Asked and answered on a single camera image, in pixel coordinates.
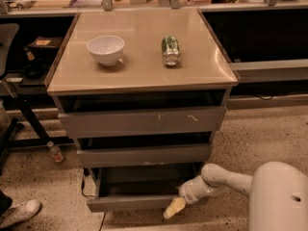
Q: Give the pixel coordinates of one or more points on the white bowl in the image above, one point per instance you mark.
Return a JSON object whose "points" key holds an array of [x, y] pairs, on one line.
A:
{"points": [[106, 50]]}

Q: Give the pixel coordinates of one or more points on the grey middle drawer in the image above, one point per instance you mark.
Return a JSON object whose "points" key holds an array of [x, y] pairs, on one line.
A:
{"points": [[145, 156]]}

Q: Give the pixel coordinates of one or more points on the black box on shelf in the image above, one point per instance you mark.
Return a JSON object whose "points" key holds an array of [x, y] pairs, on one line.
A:
{"points": [[46, 47]]}

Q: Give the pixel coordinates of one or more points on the grey top drawer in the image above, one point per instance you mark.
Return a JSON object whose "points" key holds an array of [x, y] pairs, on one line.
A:
{"points": [[142, 122]]}

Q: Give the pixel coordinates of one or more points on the grey bottom drawer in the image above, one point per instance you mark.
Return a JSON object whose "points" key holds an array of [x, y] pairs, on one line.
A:
{"points": [[140, 187]]}

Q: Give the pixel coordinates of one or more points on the small plastic bottle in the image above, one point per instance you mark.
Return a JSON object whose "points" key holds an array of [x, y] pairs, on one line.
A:
{"points": [[56, 152]]}

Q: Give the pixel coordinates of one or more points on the black office chair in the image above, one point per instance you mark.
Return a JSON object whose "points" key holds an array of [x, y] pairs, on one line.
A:
{"points": [[7, 34]]}

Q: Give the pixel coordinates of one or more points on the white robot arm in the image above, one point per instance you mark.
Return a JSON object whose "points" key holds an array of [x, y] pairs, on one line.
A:
{"points": [[277, 192]]}

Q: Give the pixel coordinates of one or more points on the white sneaker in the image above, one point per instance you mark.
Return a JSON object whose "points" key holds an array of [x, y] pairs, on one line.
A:
{"points": [[20, 213]]}

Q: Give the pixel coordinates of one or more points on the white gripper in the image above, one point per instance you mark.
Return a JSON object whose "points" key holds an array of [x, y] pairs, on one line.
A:
{"points": [[192, 192]]}

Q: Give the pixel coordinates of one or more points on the grey drawer cabinet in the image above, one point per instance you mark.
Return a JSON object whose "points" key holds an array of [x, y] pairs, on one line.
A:
{"points": [[140, 80]]}

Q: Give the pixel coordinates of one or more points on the green soda can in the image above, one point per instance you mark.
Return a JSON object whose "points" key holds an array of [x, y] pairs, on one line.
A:
{"points": [[170, 51]]}

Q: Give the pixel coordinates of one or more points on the grey drawer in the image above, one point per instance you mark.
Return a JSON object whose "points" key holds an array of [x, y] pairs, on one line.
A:
{"points": [[145, 156], [142, 122], [140, 187]]}

